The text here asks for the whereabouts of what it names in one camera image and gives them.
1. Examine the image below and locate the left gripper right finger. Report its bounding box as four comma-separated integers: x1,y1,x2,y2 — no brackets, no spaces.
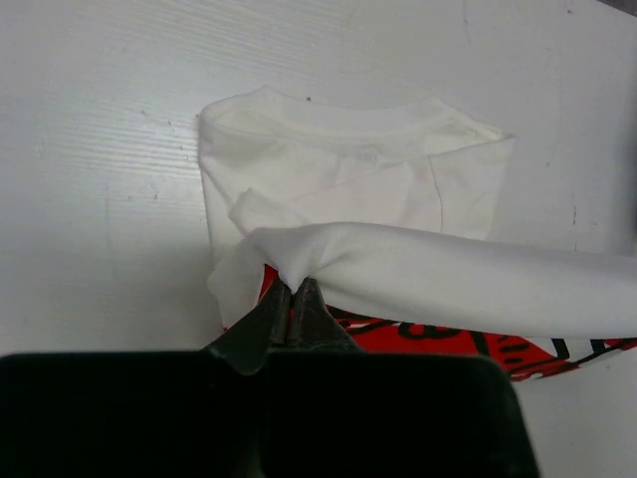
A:
287,278,361,353

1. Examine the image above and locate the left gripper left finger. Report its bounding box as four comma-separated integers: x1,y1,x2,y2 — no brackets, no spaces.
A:
202,279,292,374

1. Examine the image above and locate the white logo t-shirt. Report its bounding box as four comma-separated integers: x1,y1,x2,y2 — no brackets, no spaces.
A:
199,88,636,381

